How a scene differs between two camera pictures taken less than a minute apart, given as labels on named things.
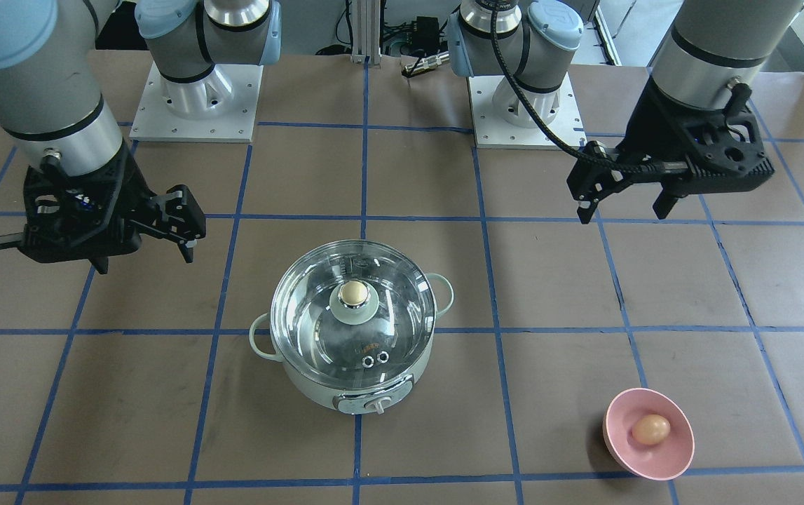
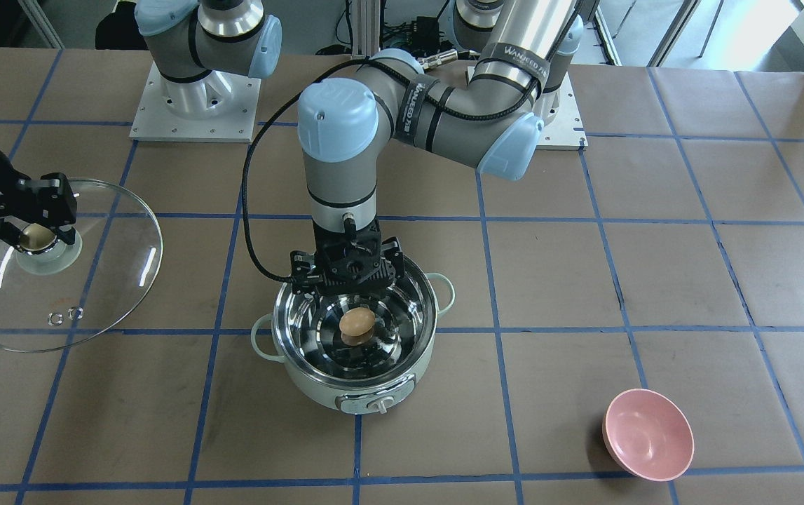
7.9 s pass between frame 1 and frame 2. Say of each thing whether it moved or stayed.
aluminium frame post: stayed
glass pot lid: moved
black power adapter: stayed
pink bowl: stayed
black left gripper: moved
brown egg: moved
